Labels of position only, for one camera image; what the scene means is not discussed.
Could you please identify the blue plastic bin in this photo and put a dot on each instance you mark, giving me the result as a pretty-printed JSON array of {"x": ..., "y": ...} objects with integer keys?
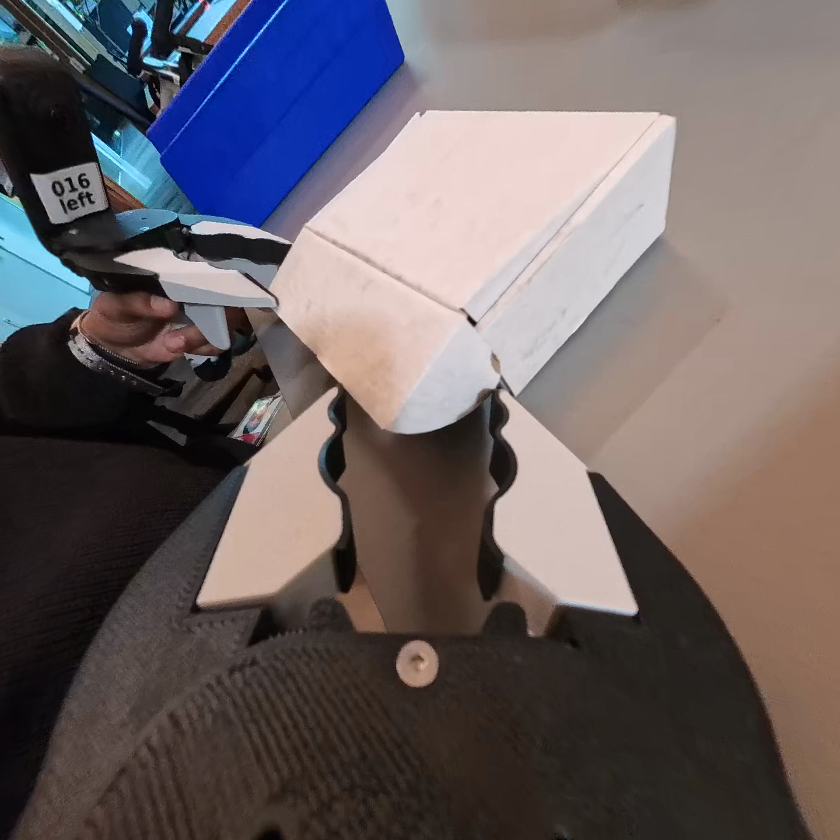
[{"x": 282, "y": 98}]

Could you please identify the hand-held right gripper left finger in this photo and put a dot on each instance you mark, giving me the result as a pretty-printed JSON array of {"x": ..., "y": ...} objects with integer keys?
[{"x": 275, "y": 525}]

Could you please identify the black office chair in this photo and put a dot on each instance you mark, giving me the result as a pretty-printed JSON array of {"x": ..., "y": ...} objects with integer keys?
[{"x": 164, "y": 33}]

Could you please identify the printed card in clear sleeve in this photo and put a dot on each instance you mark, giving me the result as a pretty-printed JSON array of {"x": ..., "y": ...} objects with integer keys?
[{"x": 257, "y": 420}]

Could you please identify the person's left hand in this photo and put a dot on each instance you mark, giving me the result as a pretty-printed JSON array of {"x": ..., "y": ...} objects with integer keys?
[{"x": 138, "y": 328}]

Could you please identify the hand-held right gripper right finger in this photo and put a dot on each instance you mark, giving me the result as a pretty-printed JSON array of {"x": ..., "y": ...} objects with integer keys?
[{"x": 558, "y": 538}]

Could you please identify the grey desk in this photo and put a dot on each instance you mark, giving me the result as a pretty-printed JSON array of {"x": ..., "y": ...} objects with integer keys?
[{"x": 722, "y": 394}]

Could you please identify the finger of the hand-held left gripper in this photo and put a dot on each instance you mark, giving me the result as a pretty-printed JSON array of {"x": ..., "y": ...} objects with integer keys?
[
  {"x": 236, "y": 246},
  {"x": 203, "y": 285}
]

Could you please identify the silver studded wristband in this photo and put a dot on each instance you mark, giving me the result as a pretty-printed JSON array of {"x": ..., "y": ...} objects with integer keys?
[{"x": 105, "y": 361}]

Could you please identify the person's left forearm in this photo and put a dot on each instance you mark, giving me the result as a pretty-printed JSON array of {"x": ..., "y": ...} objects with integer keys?
[{"x": 52, "y": 387}]

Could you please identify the white cardboard box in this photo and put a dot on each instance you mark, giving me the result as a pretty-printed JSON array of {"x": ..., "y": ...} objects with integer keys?
[{"x": 472, "y": 229}]

